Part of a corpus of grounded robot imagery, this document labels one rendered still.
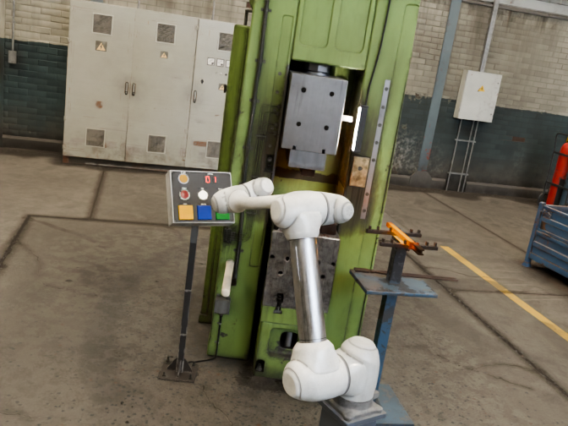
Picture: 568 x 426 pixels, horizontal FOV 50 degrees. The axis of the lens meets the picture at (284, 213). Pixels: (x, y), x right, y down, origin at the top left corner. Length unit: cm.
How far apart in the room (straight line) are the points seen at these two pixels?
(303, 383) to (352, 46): 193
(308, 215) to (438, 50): 800
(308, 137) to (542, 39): 796
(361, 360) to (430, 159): 811
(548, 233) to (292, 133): 409
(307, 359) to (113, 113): 662
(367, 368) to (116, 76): 665
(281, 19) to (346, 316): 177
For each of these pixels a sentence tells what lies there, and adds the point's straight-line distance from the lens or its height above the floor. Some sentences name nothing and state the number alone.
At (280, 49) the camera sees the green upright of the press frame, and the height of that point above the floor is 187.
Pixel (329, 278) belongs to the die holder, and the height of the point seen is 68.
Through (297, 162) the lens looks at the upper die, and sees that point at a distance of 333.
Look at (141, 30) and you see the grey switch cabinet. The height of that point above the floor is 183.
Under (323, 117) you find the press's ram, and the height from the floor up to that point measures 156.
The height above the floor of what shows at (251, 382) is 0.
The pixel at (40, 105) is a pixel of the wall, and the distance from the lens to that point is 922.
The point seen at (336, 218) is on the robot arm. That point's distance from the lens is 229.
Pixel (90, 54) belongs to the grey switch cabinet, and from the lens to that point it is 844.
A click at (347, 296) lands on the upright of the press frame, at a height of 51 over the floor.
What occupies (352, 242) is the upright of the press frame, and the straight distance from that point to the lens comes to 362.
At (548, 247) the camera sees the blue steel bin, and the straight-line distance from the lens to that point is 688.
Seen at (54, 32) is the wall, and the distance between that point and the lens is 912.
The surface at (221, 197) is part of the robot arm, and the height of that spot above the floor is 122.
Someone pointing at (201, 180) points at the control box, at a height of 116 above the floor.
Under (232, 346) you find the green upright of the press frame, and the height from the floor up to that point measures 9.
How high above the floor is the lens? 188
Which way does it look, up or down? 15 degrees down
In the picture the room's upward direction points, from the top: 8 degrees clockwise
